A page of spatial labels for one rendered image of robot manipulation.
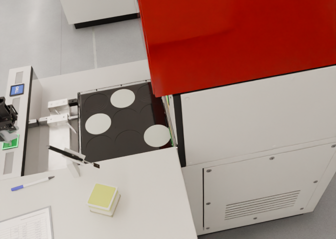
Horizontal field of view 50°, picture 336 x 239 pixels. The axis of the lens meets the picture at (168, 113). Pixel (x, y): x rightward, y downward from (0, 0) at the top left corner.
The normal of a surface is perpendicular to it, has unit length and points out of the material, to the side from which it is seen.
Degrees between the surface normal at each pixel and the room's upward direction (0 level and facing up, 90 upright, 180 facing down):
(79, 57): 0
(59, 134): 0
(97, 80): 0
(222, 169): 90
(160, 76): 90
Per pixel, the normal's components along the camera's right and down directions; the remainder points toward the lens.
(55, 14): -0.08, -0.62
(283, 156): 0.18, 0.76
